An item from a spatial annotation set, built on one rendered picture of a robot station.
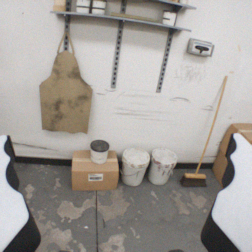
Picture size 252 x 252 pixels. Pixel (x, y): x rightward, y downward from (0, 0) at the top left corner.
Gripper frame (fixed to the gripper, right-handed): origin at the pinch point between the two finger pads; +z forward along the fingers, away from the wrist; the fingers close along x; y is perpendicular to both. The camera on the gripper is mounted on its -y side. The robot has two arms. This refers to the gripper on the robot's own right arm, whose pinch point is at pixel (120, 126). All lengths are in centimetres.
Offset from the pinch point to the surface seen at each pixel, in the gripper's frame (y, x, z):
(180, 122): 106, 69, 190
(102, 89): 61, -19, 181
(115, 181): 154, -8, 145
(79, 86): 56, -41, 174
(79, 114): 86, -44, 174
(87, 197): 164, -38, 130
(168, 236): 175, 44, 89
